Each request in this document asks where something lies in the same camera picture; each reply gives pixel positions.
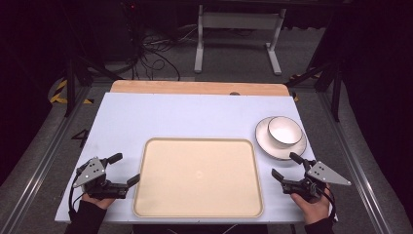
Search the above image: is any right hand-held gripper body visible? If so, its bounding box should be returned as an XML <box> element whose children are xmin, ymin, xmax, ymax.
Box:
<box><xmin>282</xmin><ymin>159</ymin><xmax>353</xmax><ymax>202</ymax></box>

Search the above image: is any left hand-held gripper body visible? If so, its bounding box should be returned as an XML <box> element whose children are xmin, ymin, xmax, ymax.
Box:
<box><xmin>72</xmin><ymin>156</ymin><xmax>130</xmax><ymax>200</ymax></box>

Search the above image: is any white bowl with dark rim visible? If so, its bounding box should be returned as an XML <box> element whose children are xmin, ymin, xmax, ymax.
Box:
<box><xmin>267</xmin><ymin>115</ymin><xmax>304</xmax><ymax>148</ymax></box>

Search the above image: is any white plate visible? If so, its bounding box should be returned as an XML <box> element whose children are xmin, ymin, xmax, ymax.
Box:
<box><xmin>254</xmin><ymin>116</ymin><xmax>308</xmax><ymax>161</ymax></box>

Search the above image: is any beige plastic tray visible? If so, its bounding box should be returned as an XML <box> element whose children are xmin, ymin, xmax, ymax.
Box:
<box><xmin>132</xmin><ymin>136</ymin><xmax>265</xmax><ymax>219</ymax></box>

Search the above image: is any person's left hand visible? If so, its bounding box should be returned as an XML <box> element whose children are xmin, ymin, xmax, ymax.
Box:
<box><xmin>81</xmin><ymin>193</ymin><xmax>116</xmax><ymax>211</ymax></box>

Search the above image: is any person's right hand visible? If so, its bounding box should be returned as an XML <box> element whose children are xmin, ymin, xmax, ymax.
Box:
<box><xmin>290</xmin><ymin>186</ymin><xmax>331</xmax><ymax>226</ymax></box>

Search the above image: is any white table cover board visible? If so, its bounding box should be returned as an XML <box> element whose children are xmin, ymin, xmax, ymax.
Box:
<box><xmin>54</xmin><ymin>92</ymin><xmax>339</xmax><ymax>225</ymax></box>

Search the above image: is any yellow black floor tape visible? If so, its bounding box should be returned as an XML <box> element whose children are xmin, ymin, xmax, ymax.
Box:
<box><xmin>48</xmin><ymin>79</ymin><xmax>95</xmax><ymax>105</ymax></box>

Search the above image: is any black tripod stand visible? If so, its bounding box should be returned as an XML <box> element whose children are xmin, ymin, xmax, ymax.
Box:
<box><xmin>285</xmin><ymin>57</ymin><xmax>346</xmax><ymax>123</ymax></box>
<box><xmin>61</xmin><ymin>53</ymin><xmax>125</xmax><ymax>119</ymax></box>

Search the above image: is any wooden table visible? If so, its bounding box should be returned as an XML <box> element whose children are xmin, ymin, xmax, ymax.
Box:
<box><xmin>110</xmin><ymin>79</ymin><xmax>290</xmax><ymax>98</ymax></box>

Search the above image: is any dark device with red light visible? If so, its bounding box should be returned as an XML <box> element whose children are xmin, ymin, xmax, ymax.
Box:
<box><xmin>120</xmin><ymin>0</ymin><xmax>145</xmax><ymax>61</ymax></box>

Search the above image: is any white metal stand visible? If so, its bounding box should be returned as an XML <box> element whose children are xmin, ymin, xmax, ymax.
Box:
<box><xmin>193</xmin><ymin>4</ymin><xmax>287</xmax><ymax>76</ymax></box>

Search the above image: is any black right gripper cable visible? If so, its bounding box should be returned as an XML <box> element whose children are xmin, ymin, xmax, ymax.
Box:
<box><xmin>319</xmin><ymin>186</ymin><xmax>338</xmax><ymax>222</ymax></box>

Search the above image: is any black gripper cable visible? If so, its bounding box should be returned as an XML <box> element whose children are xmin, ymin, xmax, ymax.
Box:
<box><xmin>67</xmin><ymin>175</ymin><xmax>86</xmax><ymax>222</ymax></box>
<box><xmin>319</xmin><ymin>186</ymin><xmax>338</xmax><ymax>222</ymax></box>

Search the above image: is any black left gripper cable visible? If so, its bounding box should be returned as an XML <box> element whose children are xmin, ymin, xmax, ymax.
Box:
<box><xmin>67</xmin><ymin>175</ymin><xmax>86</xmax><ymax>222</ymax></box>

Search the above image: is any aluminium floor rail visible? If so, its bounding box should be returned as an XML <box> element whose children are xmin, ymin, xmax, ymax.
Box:
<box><xmin>0</xmin><ymin>85</ymin><xmax>93</xmax><ymax>234</ymax></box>
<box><xmin>316</xmin><ymin>91</ymin><xmax>394</xmax><ymax>234</ymax></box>

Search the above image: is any tangle of black floor cables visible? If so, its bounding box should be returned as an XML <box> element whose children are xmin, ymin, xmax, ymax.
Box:
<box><xmin>130</xmin><ymin>23</ymin><xmax>199</xmax><ymax>82</ymax></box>

